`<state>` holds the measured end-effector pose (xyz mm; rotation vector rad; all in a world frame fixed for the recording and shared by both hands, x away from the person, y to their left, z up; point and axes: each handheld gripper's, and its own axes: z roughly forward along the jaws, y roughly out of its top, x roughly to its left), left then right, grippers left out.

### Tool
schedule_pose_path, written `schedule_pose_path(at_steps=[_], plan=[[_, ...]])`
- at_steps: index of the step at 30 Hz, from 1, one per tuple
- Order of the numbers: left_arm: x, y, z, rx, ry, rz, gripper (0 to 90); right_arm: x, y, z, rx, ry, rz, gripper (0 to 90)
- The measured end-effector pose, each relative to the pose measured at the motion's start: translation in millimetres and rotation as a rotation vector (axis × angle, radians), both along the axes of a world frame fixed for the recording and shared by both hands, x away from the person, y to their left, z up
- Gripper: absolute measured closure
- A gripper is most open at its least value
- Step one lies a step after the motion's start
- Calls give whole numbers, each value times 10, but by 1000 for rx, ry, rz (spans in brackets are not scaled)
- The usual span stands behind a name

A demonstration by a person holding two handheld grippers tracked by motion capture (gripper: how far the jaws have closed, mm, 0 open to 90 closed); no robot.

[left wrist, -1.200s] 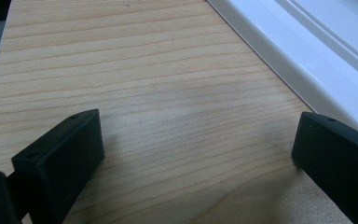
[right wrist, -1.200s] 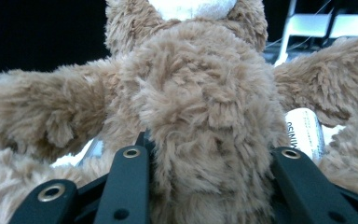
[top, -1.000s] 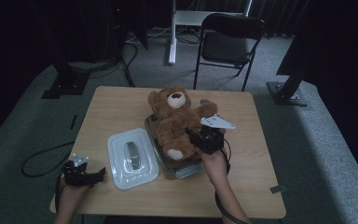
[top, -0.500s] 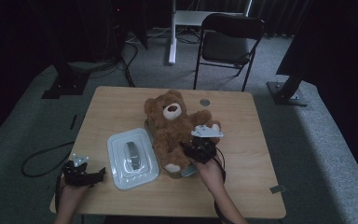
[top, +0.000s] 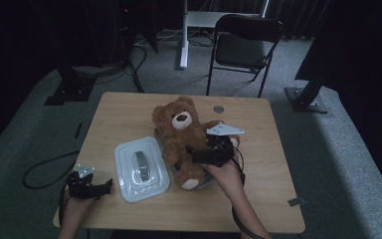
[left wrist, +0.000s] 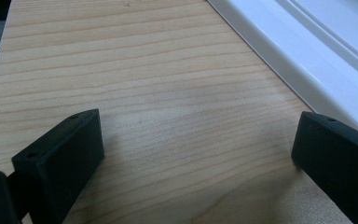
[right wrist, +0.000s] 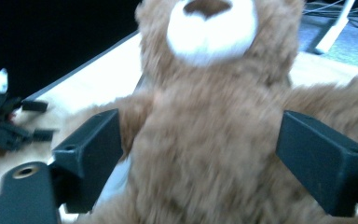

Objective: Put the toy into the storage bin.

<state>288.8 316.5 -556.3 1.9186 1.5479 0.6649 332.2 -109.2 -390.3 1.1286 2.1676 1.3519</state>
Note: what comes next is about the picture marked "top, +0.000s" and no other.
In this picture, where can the black stand with bolted base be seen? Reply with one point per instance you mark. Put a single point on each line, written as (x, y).
(306, 99)

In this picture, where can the grey tape piece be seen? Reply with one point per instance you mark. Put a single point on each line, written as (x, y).
(296, 201)

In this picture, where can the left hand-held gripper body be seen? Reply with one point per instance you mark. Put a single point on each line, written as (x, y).
(79, 187)

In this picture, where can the black stand with square base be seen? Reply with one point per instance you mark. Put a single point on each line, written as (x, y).
(69, 89)

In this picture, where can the brown teddy bear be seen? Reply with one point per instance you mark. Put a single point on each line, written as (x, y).
(179, 136)

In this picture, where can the person's left hand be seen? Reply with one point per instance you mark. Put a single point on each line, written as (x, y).
(76, 207)

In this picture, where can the black folding chair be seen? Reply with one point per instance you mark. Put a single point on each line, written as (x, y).
(242, 49)

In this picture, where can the person's right hand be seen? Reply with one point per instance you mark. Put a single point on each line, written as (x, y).
(227, 179)

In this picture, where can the small black strip on floor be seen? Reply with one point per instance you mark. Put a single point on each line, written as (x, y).
(78, 130)

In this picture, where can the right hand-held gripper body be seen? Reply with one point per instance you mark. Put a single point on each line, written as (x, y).
(220, 149)

